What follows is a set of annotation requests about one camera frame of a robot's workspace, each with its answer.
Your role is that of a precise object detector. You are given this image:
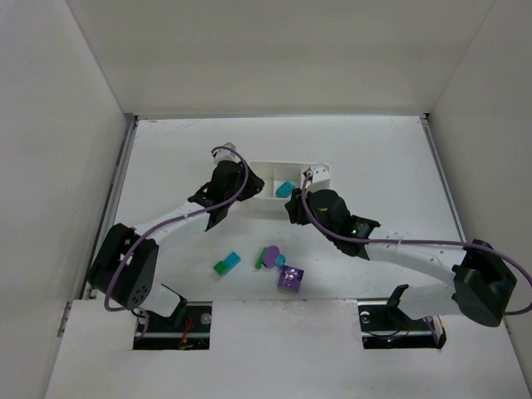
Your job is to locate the teal rounded printed lego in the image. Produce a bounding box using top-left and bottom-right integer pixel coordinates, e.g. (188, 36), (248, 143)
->
(275, 181), (295, 199)

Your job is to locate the purple square lego brick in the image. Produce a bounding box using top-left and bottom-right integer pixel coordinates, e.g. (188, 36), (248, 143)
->
(277, 265), (304, 293)

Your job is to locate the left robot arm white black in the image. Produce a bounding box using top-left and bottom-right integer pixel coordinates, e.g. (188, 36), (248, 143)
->
(87, 160), (264, 327)

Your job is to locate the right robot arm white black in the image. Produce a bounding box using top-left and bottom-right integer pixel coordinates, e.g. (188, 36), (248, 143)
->
(284, 189), (516, 328)

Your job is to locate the white three-compartment container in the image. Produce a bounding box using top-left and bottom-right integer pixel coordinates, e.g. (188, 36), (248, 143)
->
(245, 161), (332, 218)

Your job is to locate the teal lego under purple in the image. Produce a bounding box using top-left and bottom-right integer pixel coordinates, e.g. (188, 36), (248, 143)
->
(275, 254), (286, 268)

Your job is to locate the green flat lego piece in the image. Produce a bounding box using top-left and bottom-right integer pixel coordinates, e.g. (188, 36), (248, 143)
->
(254, 247), (268, 269)

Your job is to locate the green teal lego stack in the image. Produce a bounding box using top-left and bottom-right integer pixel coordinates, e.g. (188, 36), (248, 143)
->
(213, 252), (241, 277)

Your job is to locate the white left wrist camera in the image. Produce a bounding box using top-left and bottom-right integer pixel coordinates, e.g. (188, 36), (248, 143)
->
(211, 142), (239, 165)

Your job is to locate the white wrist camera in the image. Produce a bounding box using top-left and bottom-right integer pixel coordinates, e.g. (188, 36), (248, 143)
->
(211, 142), (239, 165)
(302, 163), (331, 190)

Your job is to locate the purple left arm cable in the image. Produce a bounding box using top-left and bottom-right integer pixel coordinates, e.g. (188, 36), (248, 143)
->
(103, 145), (250, 313)

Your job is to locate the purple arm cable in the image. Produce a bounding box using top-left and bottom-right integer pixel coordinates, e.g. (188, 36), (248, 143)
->
(300, 174), (532, 316)
(103, 145), (250, 313)

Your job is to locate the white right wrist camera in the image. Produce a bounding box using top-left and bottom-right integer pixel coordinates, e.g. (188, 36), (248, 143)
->
(302, 163), (331, 190)

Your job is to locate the left aluminium rail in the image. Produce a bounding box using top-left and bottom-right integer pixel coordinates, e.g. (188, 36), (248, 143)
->
(57, 113), (139, 338)

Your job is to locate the aluminium rail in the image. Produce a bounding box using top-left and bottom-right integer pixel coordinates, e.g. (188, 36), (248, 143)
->
(57, 113), (139, 338)
(419, 114), (465, 239)

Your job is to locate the right aluminium rail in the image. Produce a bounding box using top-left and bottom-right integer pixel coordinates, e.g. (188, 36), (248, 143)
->
(419, 114), (465, 239)

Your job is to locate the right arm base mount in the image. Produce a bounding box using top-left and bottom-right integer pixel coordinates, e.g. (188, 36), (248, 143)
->
(357, 284), (447, 350)

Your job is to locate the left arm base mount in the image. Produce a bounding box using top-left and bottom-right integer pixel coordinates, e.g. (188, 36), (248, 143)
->
(132, 302), (213, 352)

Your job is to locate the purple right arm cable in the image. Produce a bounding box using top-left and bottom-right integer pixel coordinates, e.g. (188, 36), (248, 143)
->
(300, 174), (532, 316)

